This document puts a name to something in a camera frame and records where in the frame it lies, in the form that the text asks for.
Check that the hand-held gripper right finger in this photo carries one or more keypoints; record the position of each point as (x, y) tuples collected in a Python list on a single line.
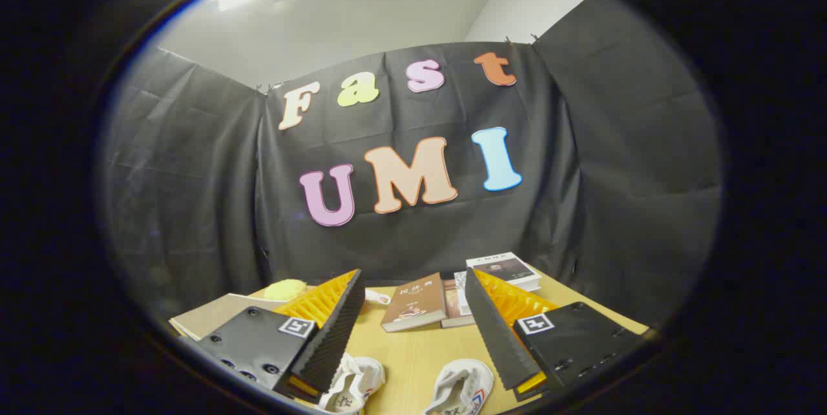
[(494, 331)]

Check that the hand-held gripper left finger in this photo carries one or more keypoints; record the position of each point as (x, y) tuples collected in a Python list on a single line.
[(336, 331)]

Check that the white canvas shoe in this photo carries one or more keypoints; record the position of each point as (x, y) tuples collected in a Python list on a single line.
[(355, 379), (460, 386)]

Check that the beige storage box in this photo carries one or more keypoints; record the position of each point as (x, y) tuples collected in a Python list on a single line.
[(213, 315)]

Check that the tan cover book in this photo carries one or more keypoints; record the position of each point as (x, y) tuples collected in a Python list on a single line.
[(454, 315)]

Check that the pink and green plush toy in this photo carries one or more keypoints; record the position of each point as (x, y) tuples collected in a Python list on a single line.
[(378, 297)]

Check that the white patterned cover book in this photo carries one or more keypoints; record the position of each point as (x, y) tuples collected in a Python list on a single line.
[(460, 282)]

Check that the white portrait cover book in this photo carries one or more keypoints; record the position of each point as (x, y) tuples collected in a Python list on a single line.
[(507, 269)]

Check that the yellow plush toy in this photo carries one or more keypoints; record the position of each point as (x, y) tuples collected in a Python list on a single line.
[(284, 289)]

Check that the brown cover book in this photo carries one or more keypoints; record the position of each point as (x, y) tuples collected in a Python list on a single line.
[(413, 302)]

